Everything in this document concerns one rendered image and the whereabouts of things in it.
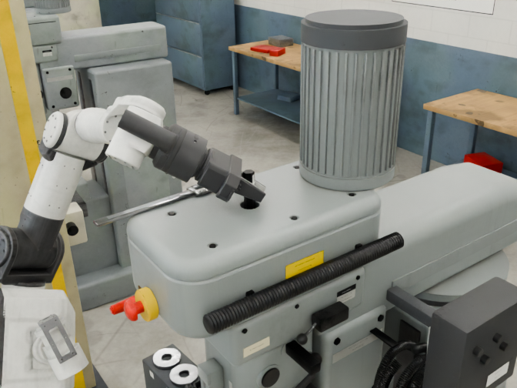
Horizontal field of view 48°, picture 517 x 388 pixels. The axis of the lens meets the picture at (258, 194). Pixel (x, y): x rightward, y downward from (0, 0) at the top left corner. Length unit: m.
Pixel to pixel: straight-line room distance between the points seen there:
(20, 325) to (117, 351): 2.46
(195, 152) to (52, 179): 0.39
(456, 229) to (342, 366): 0.42
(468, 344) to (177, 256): 0.54
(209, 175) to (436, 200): 0.63
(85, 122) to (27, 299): 0.40
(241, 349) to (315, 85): 0.51
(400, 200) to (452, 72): 4.65
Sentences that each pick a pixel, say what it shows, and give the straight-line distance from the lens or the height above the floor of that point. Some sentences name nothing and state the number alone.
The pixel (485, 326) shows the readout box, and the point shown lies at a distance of 1.14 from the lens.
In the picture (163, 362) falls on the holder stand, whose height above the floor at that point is 1.10.
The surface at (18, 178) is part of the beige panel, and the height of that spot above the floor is 1.35.
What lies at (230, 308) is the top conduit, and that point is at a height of 1.81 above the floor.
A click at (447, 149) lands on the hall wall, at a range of 6.24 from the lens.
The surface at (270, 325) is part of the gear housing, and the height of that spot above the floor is 1.70.
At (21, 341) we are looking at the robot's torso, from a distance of 1.32.
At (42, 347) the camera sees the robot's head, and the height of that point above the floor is 1.61.
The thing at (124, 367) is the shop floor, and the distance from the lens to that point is 3.64.
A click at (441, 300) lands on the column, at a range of 1.48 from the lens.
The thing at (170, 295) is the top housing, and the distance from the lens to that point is 0.99.
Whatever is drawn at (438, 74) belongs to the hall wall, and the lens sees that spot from 6.14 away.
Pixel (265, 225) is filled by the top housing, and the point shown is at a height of 1.89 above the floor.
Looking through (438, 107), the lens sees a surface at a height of 0.88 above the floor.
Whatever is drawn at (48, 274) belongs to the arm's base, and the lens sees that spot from 1.40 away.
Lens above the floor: 2.39
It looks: 26 degrees down
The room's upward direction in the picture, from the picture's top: 1 degrees counter-clockwise
